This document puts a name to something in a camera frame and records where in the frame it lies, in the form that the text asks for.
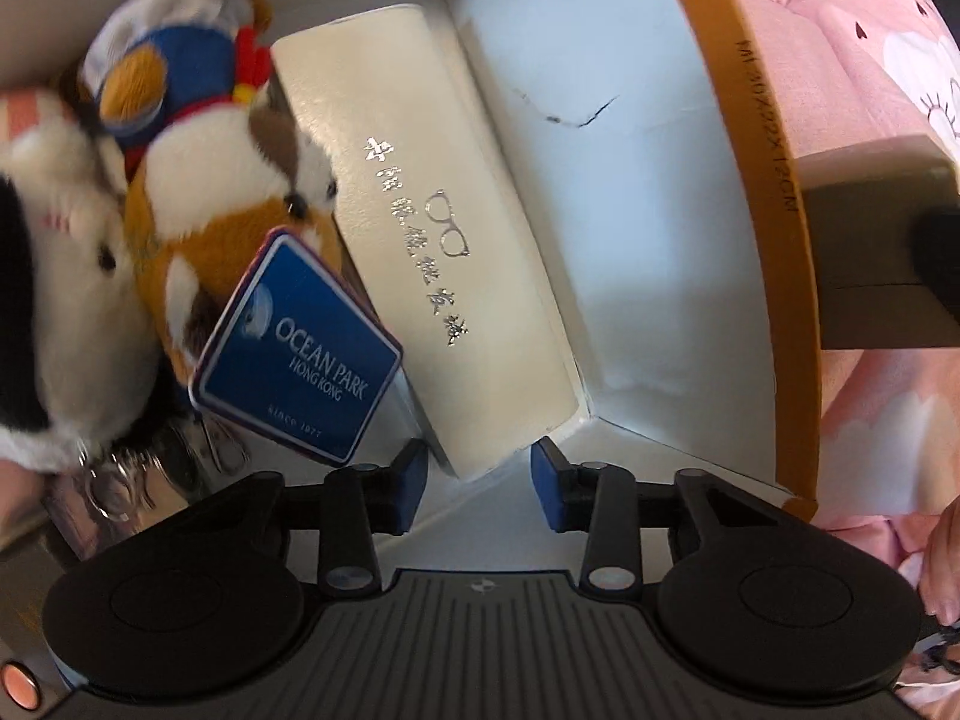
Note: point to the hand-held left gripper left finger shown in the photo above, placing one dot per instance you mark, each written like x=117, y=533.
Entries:
x=411, y=484

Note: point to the panda plush toy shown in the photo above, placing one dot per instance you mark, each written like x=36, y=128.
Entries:
x=67, y=277

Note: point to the pink printed blanket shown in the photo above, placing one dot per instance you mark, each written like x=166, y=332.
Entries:
x=885, y=420

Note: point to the orange cardboard box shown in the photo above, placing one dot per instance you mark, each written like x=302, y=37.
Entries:
x=637, y=202

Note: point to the white glasses case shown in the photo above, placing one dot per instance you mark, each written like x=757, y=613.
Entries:
x=420, y=165

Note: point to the brown plush toy blue outfit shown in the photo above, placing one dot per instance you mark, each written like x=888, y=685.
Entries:
x=195, y=165

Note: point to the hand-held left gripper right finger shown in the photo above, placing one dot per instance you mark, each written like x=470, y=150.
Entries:
x=546, y=484

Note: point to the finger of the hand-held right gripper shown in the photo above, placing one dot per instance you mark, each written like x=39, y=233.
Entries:
x=939, y=247

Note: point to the grey brown box flap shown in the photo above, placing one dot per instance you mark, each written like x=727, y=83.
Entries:
x=862, y=277

